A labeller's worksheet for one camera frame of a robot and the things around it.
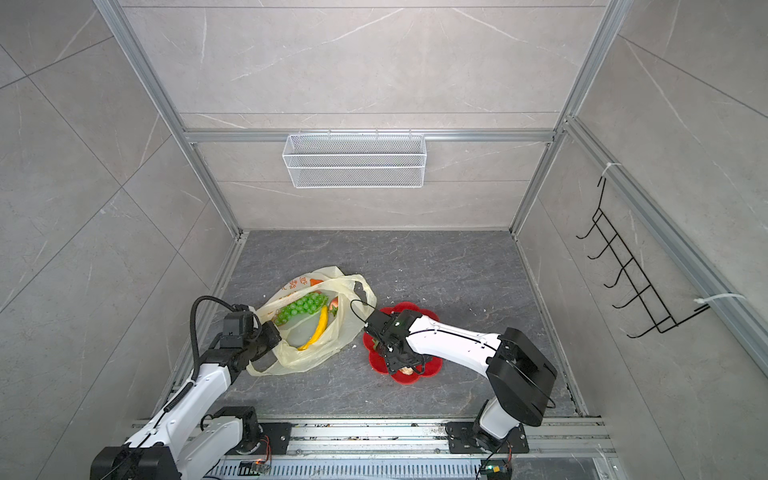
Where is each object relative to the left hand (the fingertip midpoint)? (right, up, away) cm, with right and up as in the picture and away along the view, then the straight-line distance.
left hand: (279, 324), depth 87 cm
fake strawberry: (+15, +5, +6) cm, 17 cm away
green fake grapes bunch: (+7, +5, +6) cm, 11 cm away
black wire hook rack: (+89, +16, -20) cm, 92 cm away
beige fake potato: (+38, -12, -6) cm, 40 cm away
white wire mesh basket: (+21, +53, +14) cm, 59 cm away
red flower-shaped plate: (+30, -11, -1) cm, 32 cm away
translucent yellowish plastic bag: (+23, +7, +4) cm, 24 cm away
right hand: (+37, -9, -4) cm, 39 cm away
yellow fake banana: (+11, -3, +3) cm, 12 cm away
